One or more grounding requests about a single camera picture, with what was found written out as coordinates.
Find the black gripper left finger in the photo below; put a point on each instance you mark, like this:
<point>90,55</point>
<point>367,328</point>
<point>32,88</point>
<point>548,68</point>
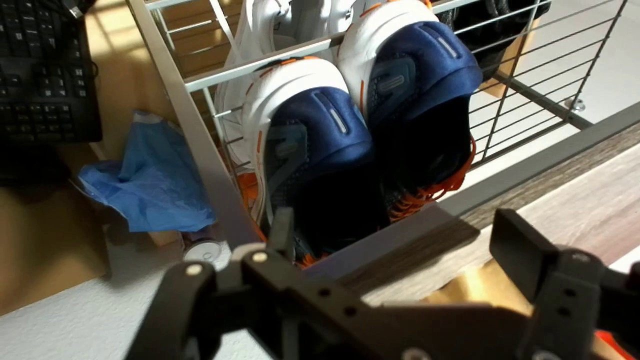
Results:
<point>193,307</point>

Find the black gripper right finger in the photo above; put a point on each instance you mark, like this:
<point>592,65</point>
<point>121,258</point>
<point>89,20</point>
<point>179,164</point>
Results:
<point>572,307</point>

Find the grey metal shoe rack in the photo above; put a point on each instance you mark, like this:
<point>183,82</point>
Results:
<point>196,133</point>

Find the blue cloth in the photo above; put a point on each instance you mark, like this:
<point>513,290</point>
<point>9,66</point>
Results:
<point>147,181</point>

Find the brown box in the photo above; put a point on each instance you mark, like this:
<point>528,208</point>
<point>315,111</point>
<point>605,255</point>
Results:
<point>47,247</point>

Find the blue running shoe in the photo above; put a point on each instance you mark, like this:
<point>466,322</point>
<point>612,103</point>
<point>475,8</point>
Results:
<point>420,66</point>
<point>321,133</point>

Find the black computer keyboard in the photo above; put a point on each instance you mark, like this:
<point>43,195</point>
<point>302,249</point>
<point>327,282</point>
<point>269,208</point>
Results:
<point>47,66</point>

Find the black sneaker white sole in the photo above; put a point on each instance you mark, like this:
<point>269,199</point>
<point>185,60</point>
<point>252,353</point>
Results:
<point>507,20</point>

